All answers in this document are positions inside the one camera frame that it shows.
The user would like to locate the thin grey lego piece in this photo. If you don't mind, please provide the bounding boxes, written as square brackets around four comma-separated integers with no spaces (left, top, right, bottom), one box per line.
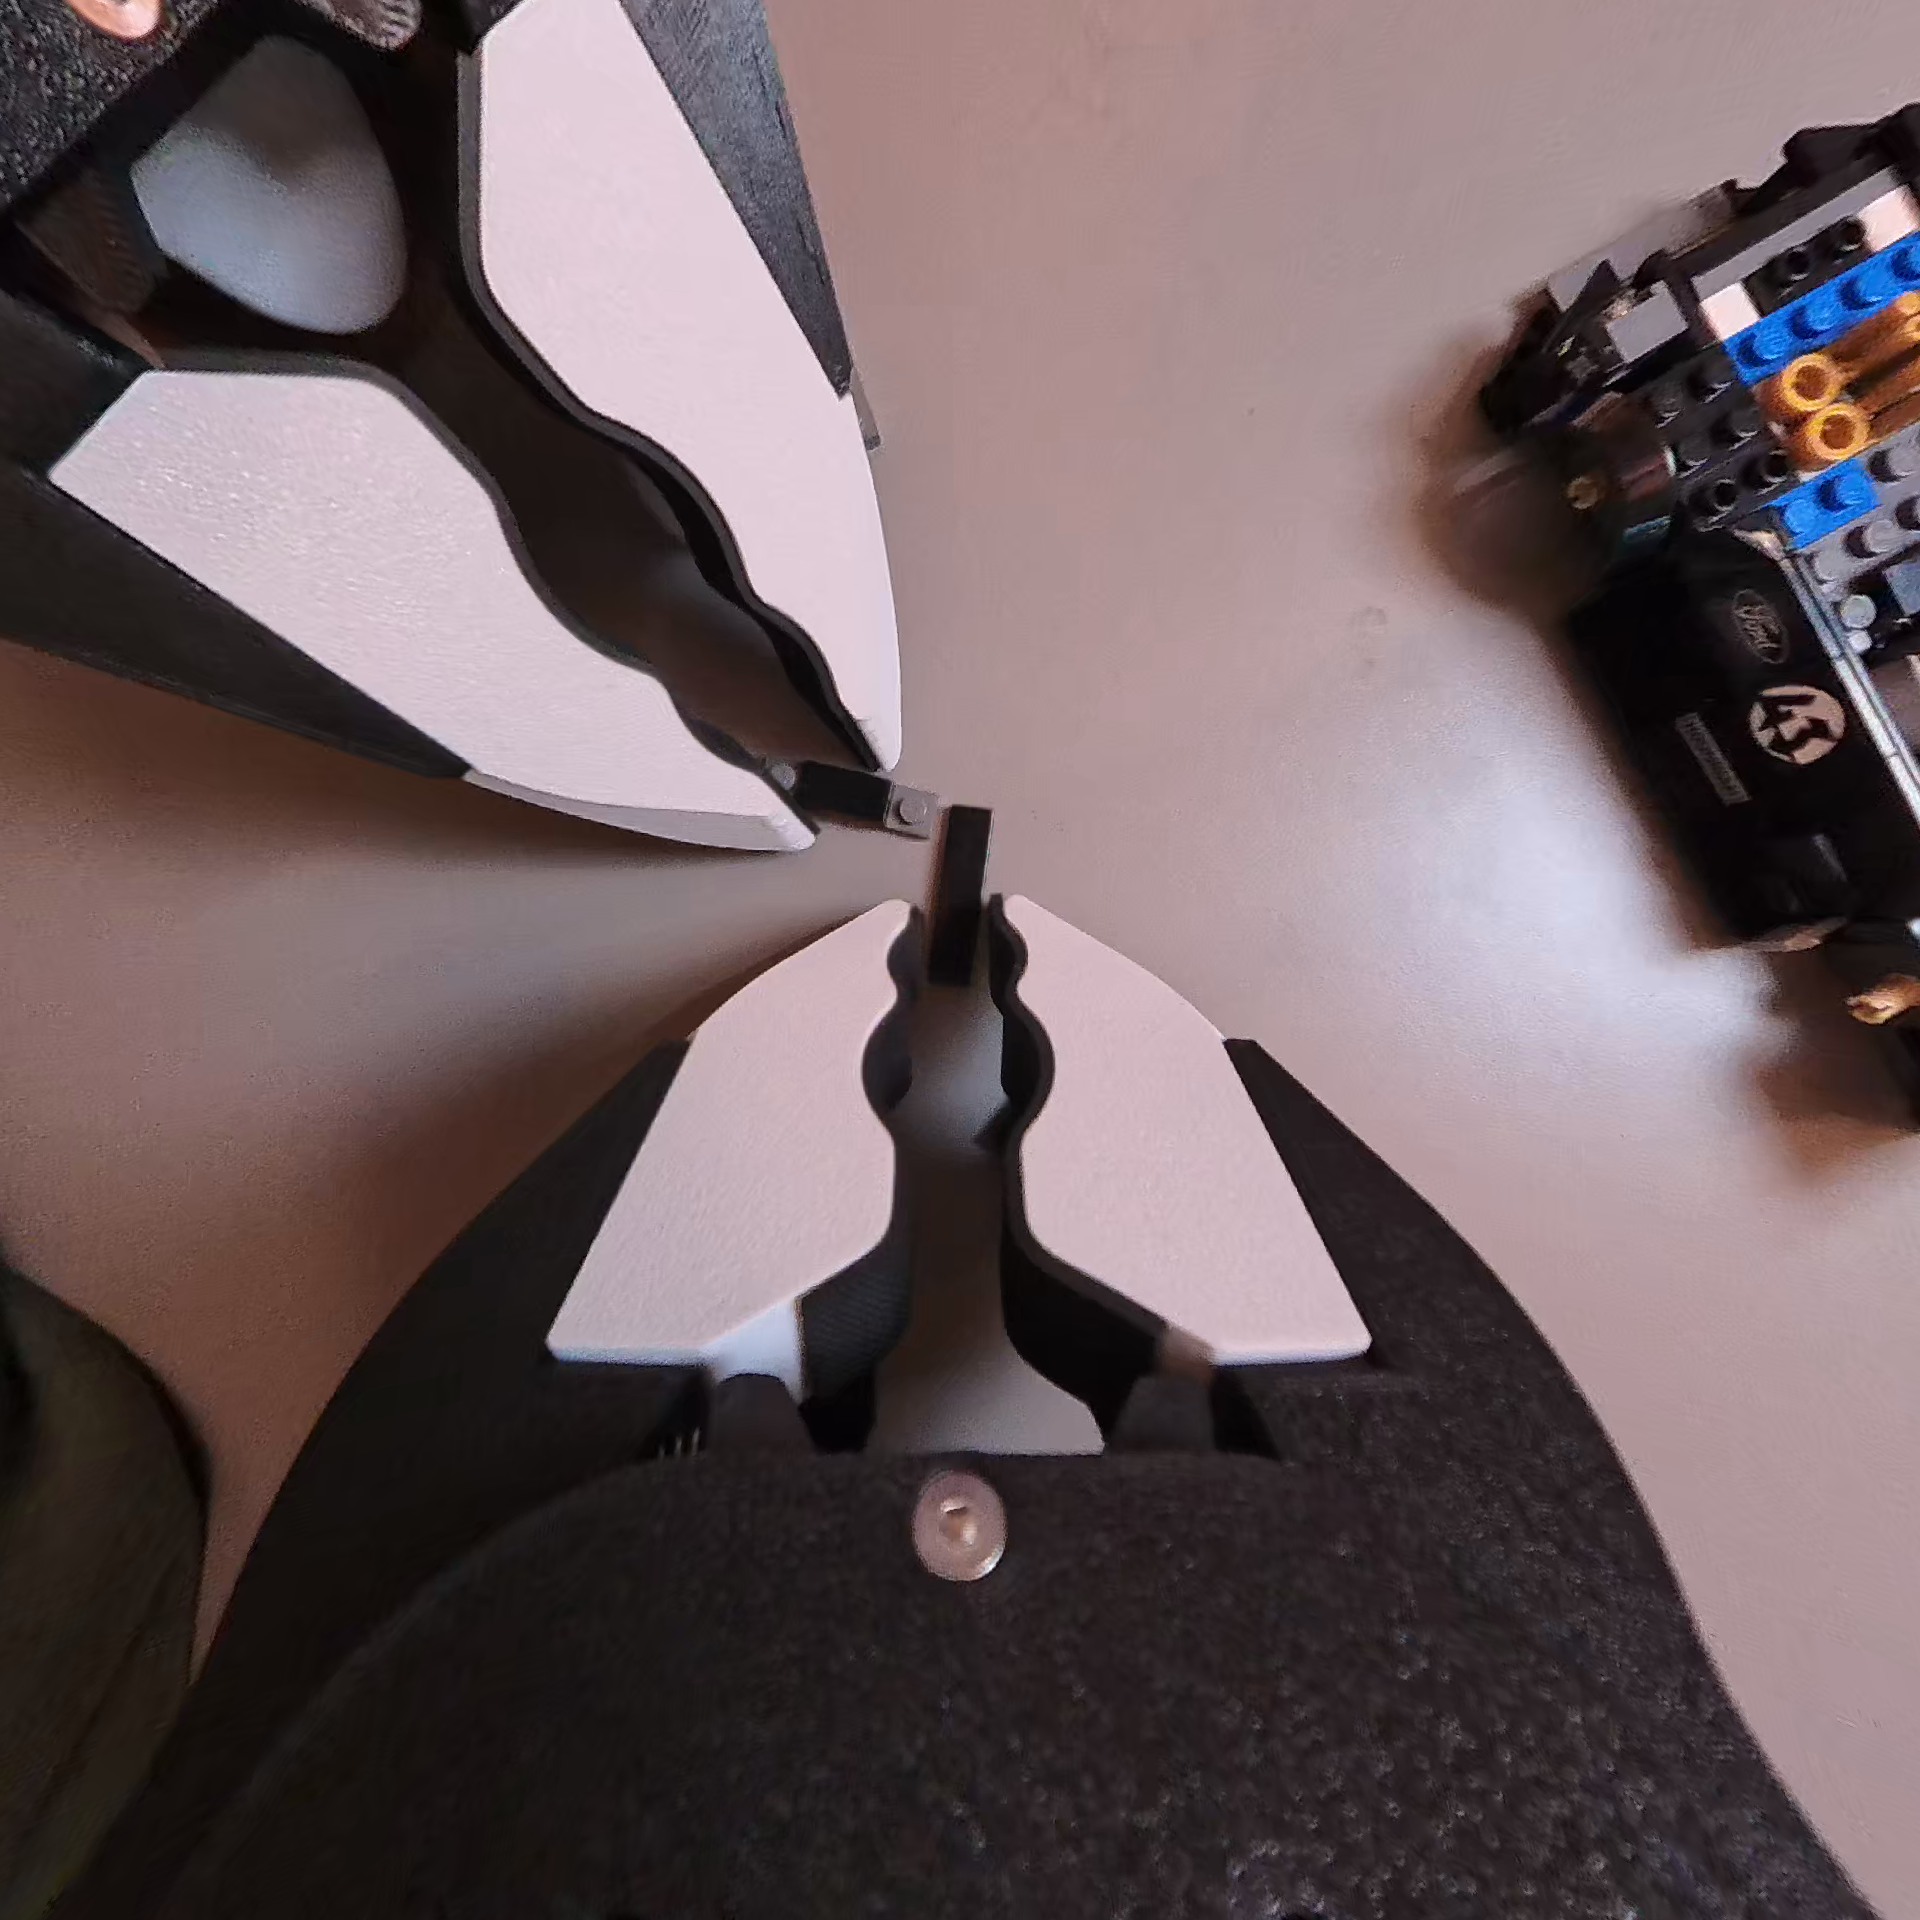
[774,756,936,840]

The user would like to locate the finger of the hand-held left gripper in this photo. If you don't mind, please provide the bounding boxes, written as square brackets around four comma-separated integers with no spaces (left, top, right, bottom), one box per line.
[45,361,818,857]
[450,0,907,777]

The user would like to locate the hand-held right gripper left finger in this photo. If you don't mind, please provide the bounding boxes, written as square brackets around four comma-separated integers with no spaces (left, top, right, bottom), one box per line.
[543,895,925,1413]

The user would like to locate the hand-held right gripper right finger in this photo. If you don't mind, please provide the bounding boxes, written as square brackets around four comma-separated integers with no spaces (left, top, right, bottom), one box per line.
[992,891,1375,1413]

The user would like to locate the person's green garment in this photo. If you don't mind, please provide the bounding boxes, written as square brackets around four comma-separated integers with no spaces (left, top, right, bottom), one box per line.
[0,1261,213,1862]

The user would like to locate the black lego plate strip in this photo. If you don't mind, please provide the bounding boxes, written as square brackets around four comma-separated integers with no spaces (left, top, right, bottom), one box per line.
[925,801,998,991]

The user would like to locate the lego car model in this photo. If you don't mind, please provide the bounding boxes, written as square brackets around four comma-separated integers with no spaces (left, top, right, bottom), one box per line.
[1471,105,1920,1127]

